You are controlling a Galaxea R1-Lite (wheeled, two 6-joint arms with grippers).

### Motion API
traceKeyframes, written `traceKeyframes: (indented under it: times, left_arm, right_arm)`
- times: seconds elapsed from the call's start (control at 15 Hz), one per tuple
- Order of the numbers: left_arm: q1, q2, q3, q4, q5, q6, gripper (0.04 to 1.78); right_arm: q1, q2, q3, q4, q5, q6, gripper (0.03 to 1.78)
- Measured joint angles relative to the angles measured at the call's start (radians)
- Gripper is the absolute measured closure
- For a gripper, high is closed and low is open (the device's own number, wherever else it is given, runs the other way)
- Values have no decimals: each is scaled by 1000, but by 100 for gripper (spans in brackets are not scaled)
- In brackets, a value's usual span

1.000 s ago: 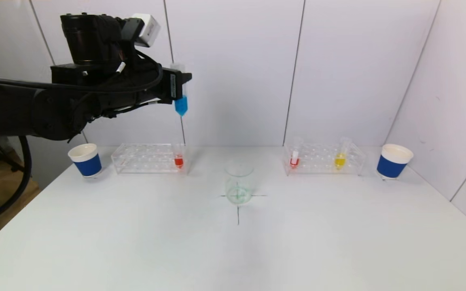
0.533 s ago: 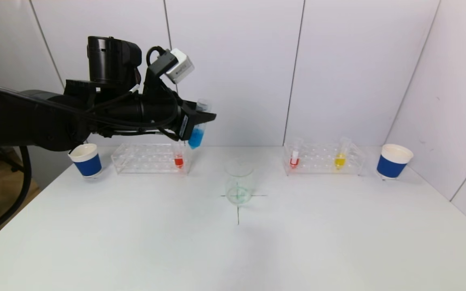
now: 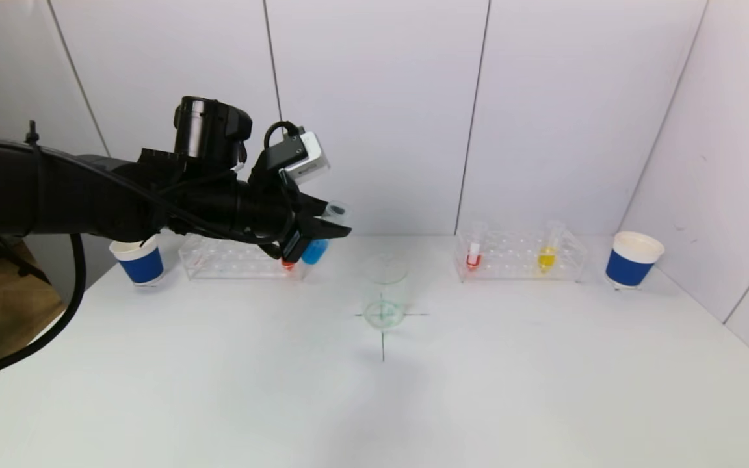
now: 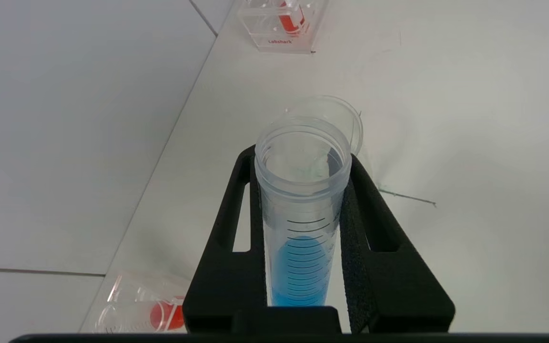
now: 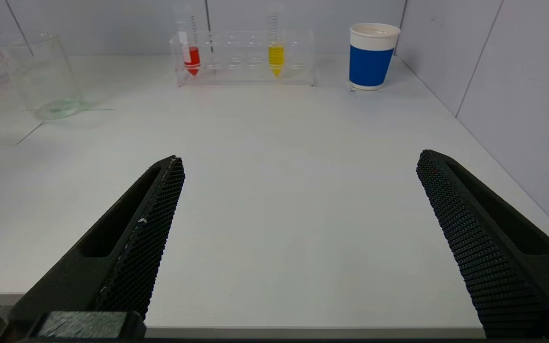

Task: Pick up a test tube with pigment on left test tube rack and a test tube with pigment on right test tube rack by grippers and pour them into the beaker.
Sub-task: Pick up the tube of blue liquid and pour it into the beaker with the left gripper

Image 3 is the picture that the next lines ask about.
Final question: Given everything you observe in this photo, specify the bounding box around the red pigment tube white label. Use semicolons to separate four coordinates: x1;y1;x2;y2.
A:
466;224;486;270

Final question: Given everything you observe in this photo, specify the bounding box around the clear graduated plastic test tube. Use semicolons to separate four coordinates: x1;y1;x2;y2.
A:
301;201;352;265

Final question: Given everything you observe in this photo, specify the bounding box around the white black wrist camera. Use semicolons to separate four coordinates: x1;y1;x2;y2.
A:
263;130;331;185

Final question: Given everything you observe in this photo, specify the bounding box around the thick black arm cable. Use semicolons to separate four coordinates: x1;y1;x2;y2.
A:
0;233;86;385

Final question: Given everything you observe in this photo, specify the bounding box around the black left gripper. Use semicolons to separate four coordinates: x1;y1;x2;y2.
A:
237;169;352;263

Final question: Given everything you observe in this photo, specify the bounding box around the thin black camera cable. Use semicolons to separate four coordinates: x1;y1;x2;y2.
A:
264;121;302;153

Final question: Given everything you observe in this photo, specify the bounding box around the blue white paper cup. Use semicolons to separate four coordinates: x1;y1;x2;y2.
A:
109;237;166;287
605;231;666;289

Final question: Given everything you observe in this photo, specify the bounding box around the clear acrylic test tube rack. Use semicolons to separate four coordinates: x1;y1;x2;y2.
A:
178;233;304;281
454;229;590;283

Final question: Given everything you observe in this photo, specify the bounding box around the test tube with yellow pigment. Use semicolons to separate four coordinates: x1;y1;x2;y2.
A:
537;220;567;274

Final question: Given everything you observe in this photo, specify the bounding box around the clear glass beaker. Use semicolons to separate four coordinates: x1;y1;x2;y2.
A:
361;255;409;330

